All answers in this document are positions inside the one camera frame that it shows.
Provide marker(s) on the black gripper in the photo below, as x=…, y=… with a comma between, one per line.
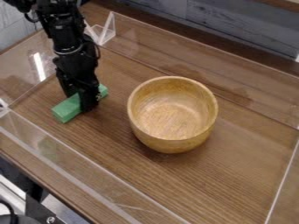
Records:
x=75, y=72

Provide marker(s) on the clear acrylic tray wall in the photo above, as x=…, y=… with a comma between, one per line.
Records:
x=238, y=179

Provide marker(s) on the clear acrylic corner bracket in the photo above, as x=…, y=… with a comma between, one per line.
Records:
x=103, y=33

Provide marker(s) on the green rectangular block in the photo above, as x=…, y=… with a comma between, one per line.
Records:
x=70, y=108

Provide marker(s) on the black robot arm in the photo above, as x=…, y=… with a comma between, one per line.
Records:
x=60, y=19

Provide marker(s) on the brown wooden bowl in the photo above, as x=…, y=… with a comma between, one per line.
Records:
x=172, y=111

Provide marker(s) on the black metal mount with bolt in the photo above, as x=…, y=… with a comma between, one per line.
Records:
x=40, y=213

